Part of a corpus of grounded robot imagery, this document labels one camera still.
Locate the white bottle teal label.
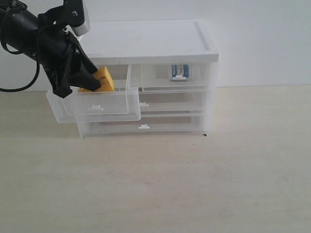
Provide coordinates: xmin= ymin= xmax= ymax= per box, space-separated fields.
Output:
xmin=169 ymin=64 xmax=200 ymax=82

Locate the yellow cheese wedge toy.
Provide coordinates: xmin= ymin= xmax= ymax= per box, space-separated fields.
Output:
xmin=92 ymin=67 xmax=115 ymax=92

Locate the middle wide clear drawer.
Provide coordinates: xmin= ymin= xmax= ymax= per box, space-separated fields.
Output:
xmin=139 ymin=92 xmax=207 ymax=112

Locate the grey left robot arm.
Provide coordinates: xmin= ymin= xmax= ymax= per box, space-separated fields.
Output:
xmin=0 ymin=0 xmax=101 ymax=98

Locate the wide clear drawer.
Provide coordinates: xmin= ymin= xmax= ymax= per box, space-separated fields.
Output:
xmin=139 ymin=92 xmax=207 ymax=112
xmin=77 ymin=114 xmax=207 ymax=137

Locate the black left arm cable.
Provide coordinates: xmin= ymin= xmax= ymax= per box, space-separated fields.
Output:
xmin=0 ymin=0 xmax=73 ymax=92

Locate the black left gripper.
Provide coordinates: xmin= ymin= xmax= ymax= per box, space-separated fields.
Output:
xmin=37 ymin=12 xmax=101 ymax=98

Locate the white plastic drawer cabinet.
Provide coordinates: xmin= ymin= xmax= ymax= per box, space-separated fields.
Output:
xmin=76 ymin=20 xmax=221 ymax=139

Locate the bottom wide clear drawer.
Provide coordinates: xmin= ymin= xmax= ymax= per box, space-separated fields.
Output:
xmin=77 ymin=114 xmax=207 ymax=137

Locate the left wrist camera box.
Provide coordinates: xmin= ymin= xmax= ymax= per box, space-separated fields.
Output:
xmin=63 ymin=0 xmax=90 ymax=37

